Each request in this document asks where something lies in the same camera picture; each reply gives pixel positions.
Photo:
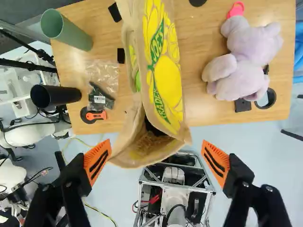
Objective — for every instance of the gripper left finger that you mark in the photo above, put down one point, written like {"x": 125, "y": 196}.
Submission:
{"x": 71, "y": 179}

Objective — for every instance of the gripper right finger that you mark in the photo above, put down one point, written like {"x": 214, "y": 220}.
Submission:
{"x": 239, "y": 177}

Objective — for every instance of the jute tote bag yellow print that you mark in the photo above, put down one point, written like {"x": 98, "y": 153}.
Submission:
{"x": 165, "y": 82}

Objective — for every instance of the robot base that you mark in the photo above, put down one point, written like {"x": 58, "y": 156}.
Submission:
{"x": 203, "y": 198}

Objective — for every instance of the clear plastic bag with parts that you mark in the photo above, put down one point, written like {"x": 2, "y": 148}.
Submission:
{"x": 101, "y": 94}

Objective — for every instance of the orange scraper tool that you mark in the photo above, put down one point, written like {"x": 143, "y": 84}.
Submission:
{"x": 95, "y": 116}

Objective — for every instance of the black square pad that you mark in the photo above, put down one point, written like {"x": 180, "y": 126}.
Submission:
{"x": 242, "y": 105}

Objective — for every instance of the wooden table with black legs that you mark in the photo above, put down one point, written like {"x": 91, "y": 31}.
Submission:
{"x": 201, "y": 113}

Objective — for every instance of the black tube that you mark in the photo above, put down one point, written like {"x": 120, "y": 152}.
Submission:
{"x": 64, "y": 95}

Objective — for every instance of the purple plush bunny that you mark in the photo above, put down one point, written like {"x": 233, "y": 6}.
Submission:
{"x": 243, "y": 59}

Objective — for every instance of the small black block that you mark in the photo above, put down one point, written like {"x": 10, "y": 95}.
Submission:
{"x": 121, "y": 55}

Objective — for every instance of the green tube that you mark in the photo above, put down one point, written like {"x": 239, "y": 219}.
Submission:
{"x": 68, "y": 33}

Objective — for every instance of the small pink clip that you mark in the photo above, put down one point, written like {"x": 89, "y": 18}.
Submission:
{"x": 234, "y": 10}

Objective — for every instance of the black rounded flat pad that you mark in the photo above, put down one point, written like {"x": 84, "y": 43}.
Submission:
{"x": 115, "y": 13}

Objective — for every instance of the black oval object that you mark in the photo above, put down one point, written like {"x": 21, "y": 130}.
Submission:
{"x": 197, "y": 2}

